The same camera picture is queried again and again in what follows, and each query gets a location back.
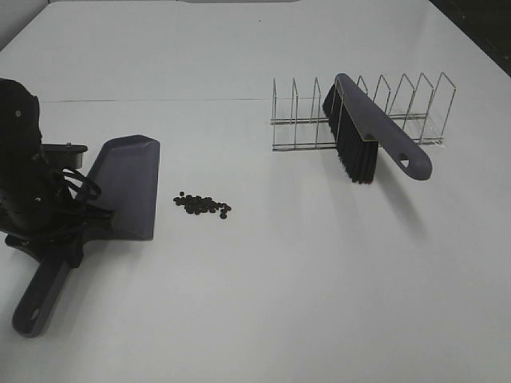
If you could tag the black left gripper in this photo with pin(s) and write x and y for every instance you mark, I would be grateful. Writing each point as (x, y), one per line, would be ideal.
(27, 216)

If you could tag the grey plastic dustpan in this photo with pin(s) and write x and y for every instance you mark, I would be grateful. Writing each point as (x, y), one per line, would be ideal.
(126, 169)

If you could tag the pile of coffee beans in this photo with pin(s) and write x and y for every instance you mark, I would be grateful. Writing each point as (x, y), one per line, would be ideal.
(197, 205)

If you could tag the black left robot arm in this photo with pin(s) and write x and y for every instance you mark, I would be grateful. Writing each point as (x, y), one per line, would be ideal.
(20, 133)

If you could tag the black cable bundle left gripper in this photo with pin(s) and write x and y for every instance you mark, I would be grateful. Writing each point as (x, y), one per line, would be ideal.
(72, 195)

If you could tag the black camera box on left wrist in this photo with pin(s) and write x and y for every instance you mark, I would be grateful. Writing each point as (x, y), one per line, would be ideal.
(61, 156)

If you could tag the chrome wire dish rack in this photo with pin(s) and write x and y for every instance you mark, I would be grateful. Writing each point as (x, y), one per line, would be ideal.
(419, 107)

